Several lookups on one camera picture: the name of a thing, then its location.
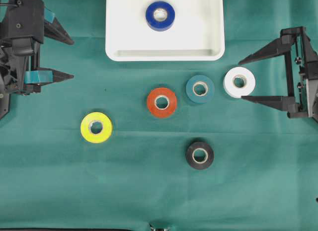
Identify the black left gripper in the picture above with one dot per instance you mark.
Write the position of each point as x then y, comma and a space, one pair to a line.
306, 58

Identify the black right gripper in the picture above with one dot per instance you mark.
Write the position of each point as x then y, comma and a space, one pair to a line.
14, 77

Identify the blue tape roll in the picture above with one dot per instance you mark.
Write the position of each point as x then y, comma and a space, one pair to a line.
160, 16

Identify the red tape roll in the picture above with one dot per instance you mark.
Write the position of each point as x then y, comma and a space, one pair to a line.
162, 102

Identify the white tape roll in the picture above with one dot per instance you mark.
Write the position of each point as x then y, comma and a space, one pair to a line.
239, 82

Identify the teal tape roll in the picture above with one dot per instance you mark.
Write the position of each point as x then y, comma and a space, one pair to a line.
200, 89

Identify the yellow tape roll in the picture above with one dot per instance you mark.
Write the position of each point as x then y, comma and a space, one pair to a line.
96, 127

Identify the white plastic case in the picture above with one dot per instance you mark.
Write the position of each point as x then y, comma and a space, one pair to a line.
197, 33

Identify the black tape roll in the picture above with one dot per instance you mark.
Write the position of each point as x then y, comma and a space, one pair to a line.
199, 155

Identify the green table cloth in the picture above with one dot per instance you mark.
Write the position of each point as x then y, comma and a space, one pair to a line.
264, 176

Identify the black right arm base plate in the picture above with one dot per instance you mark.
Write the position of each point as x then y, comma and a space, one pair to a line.
4, 104

